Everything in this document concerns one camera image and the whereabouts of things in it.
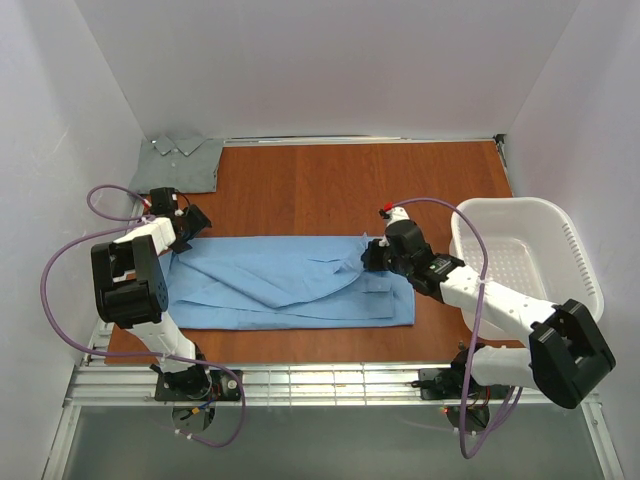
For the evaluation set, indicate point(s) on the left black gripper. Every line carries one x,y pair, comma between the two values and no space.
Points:
195,223

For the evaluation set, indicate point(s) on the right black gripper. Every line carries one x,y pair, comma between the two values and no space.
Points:
373,257

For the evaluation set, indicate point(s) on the light blue long sleeve shirt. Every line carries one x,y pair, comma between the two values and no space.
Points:
283,282

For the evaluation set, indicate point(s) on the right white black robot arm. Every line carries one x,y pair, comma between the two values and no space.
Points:
563,354

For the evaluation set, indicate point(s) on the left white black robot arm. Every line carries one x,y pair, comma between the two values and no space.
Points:
131,291

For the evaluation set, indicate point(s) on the folded grey long sleeve shirt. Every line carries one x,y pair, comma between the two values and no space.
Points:
189,165

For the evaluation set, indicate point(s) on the white plastic laundry basket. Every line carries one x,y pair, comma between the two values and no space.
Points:
534,250

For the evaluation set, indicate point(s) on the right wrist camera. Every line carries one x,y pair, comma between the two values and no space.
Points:
395,217

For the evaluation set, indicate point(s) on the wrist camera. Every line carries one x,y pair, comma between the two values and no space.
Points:
162,204
395,217

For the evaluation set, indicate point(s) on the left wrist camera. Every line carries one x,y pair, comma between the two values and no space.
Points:
162,204

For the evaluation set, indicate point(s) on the aluminium left frame rail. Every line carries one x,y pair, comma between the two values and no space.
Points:
112,240

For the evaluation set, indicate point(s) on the aluminium frame rail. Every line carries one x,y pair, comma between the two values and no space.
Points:
268,385
500,144
112,240
343,140

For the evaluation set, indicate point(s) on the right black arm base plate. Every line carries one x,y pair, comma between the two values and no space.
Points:
447,383

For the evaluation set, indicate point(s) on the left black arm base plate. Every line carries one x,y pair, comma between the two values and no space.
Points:
200,386

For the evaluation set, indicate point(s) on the aluminium front frame rail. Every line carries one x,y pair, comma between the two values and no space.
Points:
268,385

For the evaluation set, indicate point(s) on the aluminium right frame rail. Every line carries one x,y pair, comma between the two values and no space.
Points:
500,144

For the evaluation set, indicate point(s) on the aluminium back frame rail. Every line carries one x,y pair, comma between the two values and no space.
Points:
343,140

